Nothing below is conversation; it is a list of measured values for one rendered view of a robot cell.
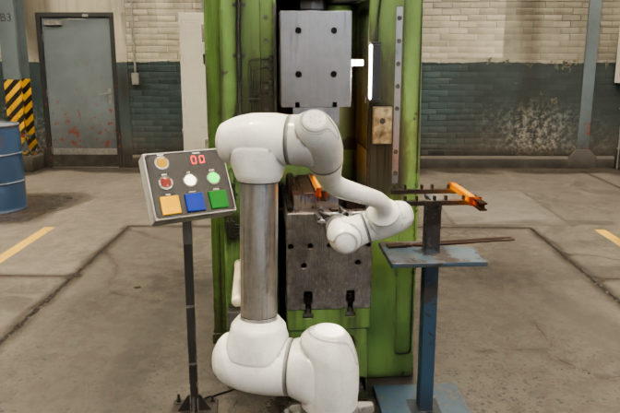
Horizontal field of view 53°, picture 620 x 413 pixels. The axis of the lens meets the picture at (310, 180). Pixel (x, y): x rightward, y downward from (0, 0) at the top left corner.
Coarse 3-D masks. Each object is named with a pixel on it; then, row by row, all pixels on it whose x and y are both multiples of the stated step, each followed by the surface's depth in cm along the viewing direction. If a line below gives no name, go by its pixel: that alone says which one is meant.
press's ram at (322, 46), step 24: (288, 24) 256; (312, 24) 256; (336, 24) 257; (288, 48) 258; (312, 48) 258; (336, 48) 259; (288, 72) 259; (312, 72) 260; (336, 72) 262; (288, 96) 262; (312, 96) 262; (336, 96) 263
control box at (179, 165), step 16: (144, 160) 244; (176, 160) 250; (192, 160) 252; (208, 160) 256; (144, 176) 245; (160, 176) 244; (176, 176) 247; (208, 176) 253; (224, 176) 257; (160, 192) 242; (176, 192) 245; (192, 192) 248; (160, 208) 240; (208, 208) 248; (224, 208) 252; (160, 224) 244
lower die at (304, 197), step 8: (304, 176) 307; (304, 184) 288; (312, 184) 285; (296, 192) 277; (304, 192) 273; (312, 192) 273; (296, 200) 271; (304, 200) 271; (312, 200) 272; (328, 200) 272; (336, 200) 273; (296, 208) 272; (304, 208) 272; (312, 208) 272; (328, 208) 273
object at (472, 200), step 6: (450, 186) 270; (456, 186) 264; (456, 192) 262; (462, 192) 254; (468, 192) 253; (468, 198) 247; (474, 198) 240; (480, 198) 240; (474, 204) 241; (480, 204) 233; (486, 204) 233; (480, 210) 233; (486, 210) 234
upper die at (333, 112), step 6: (288, 108) 297; (294, 108) 263; (300, 108) 263; (306, 108) 263; (312, 108) 263; (318, 108) 264; (324, 108) 264; (330, 108) 264; (336, 108) 264; (330, 114) 265; (336, 114) 265; (336, 120) 265
